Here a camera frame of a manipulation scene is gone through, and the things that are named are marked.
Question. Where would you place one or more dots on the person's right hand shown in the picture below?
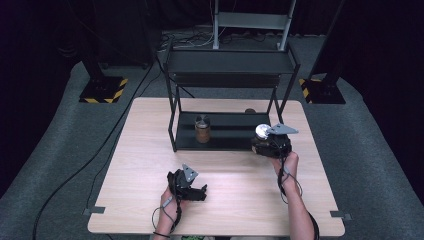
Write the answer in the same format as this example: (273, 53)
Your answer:
(289, 166)

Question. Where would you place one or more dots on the black metal shelf rack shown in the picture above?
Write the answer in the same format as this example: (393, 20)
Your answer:
(226, 66)

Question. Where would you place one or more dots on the grey table bracket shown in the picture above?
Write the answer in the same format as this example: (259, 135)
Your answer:
(340, 215)
(94, 210)

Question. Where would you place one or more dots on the grey metal stand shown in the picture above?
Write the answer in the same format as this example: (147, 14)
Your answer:
(251, 20)

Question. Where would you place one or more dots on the brown can with silver lid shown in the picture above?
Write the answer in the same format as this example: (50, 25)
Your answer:
(202, 131)
(262, 131)

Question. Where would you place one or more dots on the small brown round object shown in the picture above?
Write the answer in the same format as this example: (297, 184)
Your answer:
(250, 110)

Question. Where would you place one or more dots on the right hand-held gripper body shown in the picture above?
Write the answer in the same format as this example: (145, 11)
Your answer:
(278, 143)

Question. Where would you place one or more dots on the person's left hand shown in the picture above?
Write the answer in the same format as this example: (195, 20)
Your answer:
(171, 206)

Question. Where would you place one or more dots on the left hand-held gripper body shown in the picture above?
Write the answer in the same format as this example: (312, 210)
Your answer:
(181, 185)

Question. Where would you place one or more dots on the black stand with striped base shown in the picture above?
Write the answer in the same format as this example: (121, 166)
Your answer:
(103, 89)
(321, 90)

